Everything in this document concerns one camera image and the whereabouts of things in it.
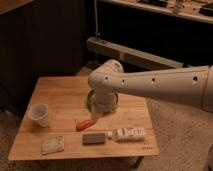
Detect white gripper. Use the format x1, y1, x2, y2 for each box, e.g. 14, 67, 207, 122
91, 92, 118, 122

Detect clear plastic bottle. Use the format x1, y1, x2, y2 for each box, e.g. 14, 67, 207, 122
107, 127, 146, 142

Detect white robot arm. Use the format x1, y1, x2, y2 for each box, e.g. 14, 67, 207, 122
88, 60, 213, 121

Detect green ceramic bowl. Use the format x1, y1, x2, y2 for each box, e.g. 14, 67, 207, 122
86, 90, 118, 111

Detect orange carrot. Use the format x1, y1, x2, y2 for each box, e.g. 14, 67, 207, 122
76, 119, 96, 131

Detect grey sponge block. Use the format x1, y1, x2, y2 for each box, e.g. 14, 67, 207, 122
82, 133, 106, 144

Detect wooden table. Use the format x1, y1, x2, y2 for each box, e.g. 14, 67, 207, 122
8, 76, 159, 160

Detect beige scouring pad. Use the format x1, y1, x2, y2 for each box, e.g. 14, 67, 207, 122
41, 136, 64, 155

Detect clear plastic cup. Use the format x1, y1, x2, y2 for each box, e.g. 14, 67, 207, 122
28, 103, 50, 127

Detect vertical metal pole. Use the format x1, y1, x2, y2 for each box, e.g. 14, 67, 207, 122
94, 0, 100, 40

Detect background shelf counter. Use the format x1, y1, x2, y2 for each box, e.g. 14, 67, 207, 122
101, 0, 213, 25

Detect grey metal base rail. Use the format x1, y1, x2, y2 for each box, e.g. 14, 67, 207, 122
87, 37, 183, 70

